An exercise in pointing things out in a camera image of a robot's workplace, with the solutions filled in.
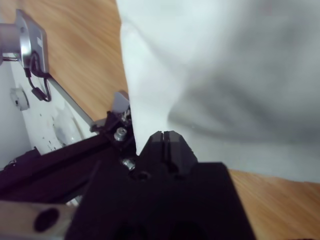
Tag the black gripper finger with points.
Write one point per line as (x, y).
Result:
(180, 155)
(151, 155)

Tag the white t-shirt with small logo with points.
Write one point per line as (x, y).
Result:
(225, 75)

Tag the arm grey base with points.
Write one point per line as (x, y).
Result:
(32, 42)

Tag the white round floor device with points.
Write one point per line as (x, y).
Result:
(20, 98)

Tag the black post clamp bracket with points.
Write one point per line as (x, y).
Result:
(112, 130)

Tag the dark camera post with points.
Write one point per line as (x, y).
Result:
(50, 170)

